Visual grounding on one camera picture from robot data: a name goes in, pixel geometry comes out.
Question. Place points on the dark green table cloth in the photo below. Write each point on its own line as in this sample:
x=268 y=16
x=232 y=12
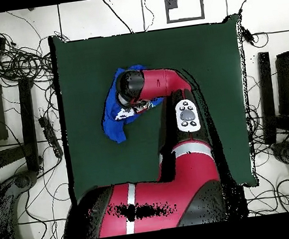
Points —
x=205 y=64

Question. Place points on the grey square frame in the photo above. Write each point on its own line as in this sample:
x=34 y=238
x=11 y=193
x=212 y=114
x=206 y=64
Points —
x=166 y=6

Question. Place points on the black wooden furniture frame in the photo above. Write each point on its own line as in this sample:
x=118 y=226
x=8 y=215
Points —
x=26 y=114
x=267 y=95

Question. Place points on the blue printed t-shirt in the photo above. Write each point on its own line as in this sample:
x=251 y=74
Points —
x=112 y=126

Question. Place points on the black power adapter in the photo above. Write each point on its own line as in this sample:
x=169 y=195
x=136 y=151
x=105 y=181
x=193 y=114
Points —
x=247 y=35

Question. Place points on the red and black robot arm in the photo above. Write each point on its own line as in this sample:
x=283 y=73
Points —
x=189 y=179

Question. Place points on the black power strip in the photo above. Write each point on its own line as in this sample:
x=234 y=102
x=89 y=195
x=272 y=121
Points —
x=50 y=135

